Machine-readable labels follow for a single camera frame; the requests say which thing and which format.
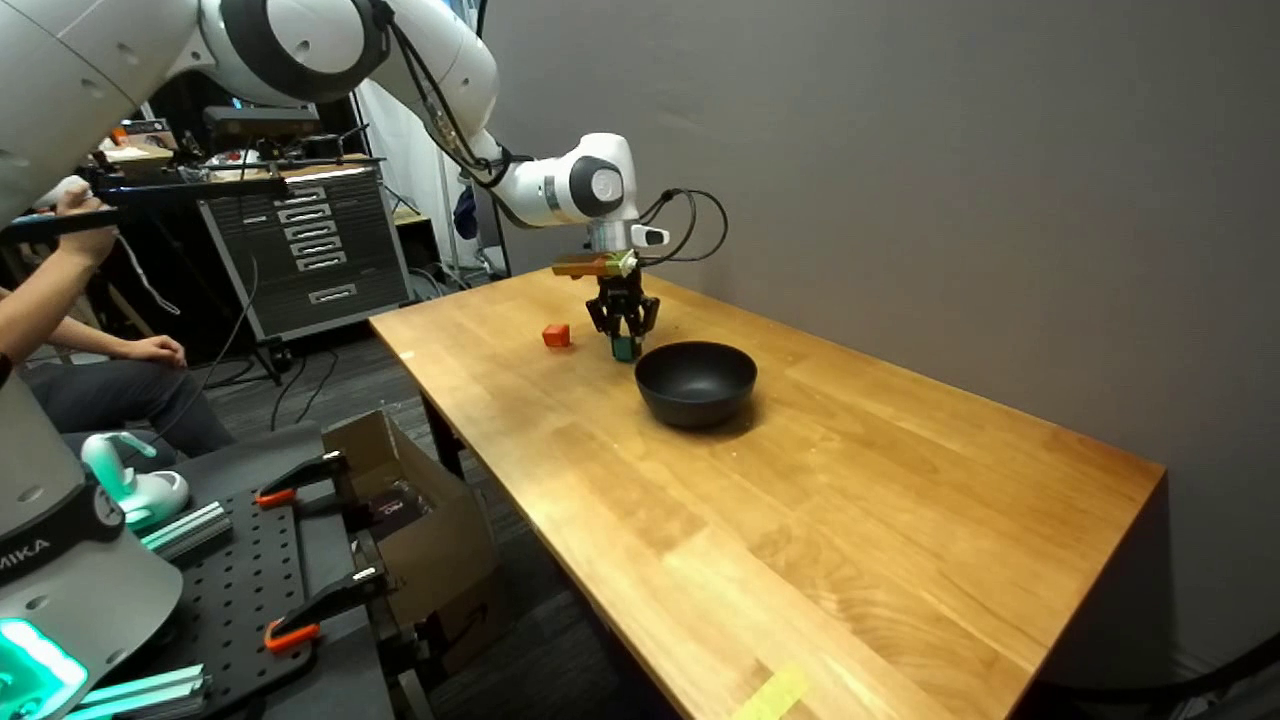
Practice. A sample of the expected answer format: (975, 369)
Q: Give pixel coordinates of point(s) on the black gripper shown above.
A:
(619, 290)

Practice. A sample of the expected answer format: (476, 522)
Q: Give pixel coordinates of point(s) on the green block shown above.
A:
(621, 354)

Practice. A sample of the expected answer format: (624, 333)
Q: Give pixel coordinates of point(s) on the red block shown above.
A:
(557, 339)

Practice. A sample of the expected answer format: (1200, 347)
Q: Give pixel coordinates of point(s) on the person left forearm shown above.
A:
(92, 339)

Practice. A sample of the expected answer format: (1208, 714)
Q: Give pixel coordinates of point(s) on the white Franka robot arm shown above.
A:
(562, 187)

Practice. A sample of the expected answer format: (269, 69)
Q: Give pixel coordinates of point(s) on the person right forearm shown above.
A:
(46, 294)

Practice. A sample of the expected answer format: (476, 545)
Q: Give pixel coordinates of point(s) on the black bowl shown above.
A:
(693, 384)

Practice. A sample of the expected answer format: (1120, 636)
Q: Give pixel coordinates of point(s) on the person left hand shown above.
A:
(161, 354)

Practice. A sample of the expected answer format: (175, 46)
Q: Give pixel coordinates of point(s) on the person right hand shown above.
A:
(90, 231)

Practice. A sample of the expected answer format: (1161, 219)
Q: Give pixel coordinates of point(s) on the brown cardboard box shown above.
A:
(421, 522)

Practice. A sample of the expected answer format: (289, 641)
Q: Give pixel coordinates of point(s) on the yellow tape strip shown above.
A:
(771, 693)

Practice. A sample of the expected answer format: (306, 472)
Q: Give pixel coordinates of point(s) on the black box on cabinet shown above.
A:
(263, 130)

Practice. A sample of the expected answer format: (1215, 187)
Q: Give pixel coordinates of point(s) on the person dark trouser legs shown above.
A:
(133, 401)

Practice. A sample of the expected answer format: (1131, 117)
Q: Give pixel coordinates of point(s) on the white handheld controller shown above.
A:
(65, 194)

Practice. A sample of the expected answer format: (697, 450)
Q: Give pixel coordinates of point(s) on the brown wrist mount plate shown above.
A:
(586, 269)

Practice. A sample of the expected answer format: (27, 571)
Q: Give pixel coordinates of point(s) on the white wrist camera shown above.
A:
(650, 237)

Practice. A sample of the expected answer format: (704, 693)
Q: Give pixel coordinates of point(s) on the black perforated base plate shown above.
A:
(254, 585)

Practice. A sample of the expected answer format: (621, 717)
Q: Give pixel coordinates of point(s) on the aluminium extrusion rail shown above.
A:
(184, 530)
(133, 693)

